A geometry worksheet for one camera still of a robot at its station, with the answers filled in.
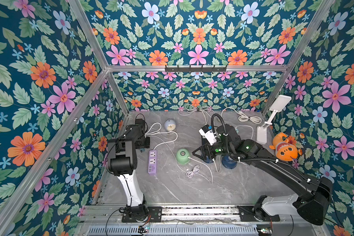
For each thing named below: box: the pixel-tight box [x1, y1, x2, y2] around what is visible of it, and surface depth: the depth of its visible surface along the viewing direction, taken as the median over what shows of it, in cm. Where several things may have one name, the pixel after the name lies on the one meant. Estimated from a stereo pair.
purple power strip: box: [147, 149, 158, 175], surface depth 92 cm
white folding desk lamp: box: [256, 94, 292, 146], surface depth 91 cm
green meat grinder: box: [176, 148, 191, 166], surface depth 86 cm
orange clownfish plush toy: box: [268, 132, 299, 162], surface depth 92 cm
